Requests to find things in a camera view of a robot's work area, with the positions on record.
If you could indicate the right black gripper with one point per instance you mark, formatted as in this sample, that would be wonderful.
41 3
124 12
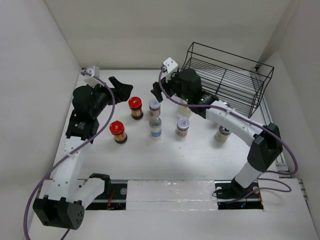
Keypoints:
166 82

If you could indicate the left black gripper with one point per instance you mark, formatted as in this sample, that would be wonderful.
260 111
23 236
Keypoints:
121 91

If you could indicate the white lid spice jar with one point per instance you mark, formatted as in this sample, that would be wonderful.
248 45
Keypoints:
182 127
154 108

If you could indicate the red lid sauce jar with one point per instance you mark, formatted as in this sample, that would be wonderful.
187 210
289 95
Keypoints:
117 129
135 105

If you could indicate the blue label clear bottle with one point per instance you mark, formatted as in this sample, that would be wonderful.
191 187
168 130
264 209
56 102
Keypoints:
155 124

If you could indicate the clear glass jar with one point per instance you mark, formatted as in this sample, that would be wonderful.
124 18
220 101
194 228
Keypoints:
184 112

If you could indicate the black cap grinder bottle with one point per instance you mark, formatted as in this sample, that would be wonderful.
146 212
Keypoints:
222 134

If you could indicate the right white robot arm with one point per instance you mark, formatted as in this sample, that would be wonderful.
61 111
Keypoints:
264 141

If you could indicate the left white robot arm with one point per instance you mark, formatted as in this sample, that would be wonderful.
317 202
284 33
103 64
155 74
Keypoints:
64 204

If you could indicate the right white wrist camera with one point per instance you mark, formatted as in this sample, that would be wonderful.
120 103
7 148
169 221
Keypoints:
169 66

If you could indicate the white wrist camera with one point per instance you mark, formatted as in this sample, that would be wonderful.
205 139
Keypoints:
169 66
93 70

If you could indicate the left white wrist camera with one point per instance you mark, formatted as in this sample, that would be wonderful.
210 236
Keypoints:
93 70

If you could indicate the black wire rack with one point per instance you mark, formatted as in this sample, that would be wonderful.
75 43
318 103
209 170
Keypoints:
234 79

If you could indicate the black mounting rail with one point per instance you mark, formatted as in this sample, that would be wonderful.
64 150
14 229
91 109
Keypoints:
114 199

